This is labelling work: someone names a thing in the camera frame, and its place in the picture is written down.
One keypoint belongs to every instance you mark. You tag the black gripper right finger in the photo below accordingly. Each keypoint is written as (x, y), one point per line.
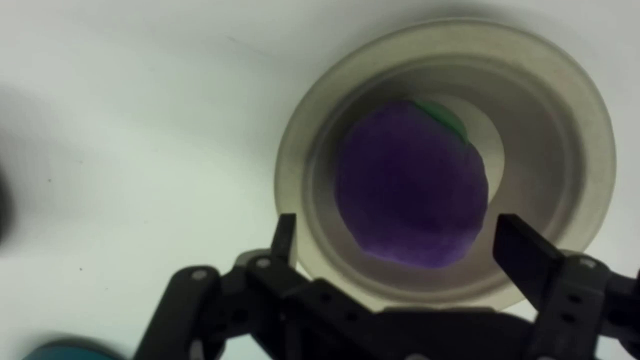
(572, 301)

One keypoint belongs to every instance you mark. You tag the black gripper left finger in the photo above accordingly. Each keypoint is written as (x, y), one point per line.
(267, 292)

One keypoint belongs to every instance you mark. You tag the purple toy fruit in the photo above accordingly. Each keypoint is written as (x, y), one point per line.
(407, 193)

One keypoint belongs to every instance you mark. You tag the white bowl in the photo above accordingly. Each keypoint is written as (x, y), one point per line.
(553, 132)

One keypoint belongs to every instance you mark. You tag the dark blue toy pan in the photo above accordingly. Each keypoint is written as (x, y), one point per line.
(73, 352)

